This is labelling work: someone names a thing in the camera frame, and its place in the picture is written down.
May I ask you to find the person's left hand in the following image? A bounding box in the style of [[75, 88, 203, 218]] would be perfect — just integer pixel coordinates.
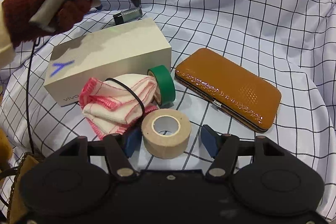
[[2, 0, 101, 48]]

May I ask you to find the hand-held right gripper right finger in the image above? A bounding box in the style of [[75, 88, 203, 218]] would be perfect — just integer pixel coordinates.
[[201, 124, 285, 182]]

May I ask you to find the mustard yellow cloth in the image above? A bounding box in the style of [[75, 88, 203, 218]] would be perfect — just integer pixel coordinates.
[[0, 128, 13, 170]]

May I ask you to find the black hair tie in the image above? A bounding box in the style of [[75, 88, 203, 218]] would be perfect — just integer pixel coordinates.
[[105, 78, 145, 120]]

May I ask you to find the brown glossy case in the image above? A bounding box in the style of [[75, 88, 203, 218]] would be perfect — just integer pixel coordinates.
[[175, 48, 282, 134]]

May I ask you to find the black cable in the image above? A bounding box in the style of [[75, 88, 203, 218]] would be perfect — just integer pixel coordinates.
[[26, 39, 40, 156]]

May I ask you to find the pink-edged white cloth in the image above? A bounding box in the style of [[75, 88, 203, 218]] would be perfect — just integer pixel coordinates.
[[79, 74, 160, 140]]

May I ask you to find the green tape roll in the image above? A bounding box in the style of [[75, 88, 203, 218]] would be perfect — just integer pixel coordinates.
[[146, 65, 176, 106]]

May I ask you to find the beige tape roll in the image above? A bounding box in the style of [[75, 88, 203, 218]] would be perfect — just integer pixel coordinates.
[[141, 109, 192, 160]]

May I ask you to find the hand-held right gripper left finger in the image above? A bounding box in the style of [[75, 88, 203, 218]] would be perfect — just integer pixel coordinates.
[[58, 127, 142, 181]]

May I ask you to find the small grey black tube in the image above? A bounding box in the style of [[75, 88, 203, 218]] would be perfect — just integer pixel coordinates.
[[113, 7, 143, 25]]

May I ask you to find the white rectangular box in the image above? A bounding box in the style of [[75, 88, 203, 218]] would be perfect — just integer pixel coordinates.
[[43, 18, 172, 107]]

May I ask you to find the checked white bed sheet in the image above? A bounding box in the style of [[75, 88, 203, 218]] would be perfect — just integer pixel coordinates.
[[0, 0, 336, 224]]

